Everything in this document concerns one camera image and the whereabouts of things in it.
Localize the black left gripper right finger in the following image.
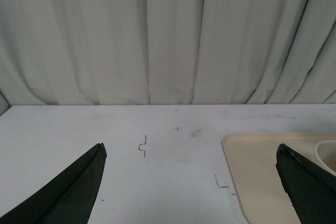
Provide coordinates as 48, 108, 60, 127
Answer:
276, 143, 335, 223

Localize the cream white mug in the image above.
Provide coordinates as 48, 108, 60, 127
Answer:
314, 140, 335, 176

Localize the white curtain backdrop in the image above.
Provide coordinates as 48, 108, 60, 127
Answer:
1, 0, 335, 112

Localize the beige square plate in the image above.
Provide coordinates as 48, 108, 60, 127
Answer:
222, 132, 335, 223

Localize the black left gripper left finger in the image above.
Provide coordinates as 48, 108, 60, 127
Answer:
1, 143, 107, 223

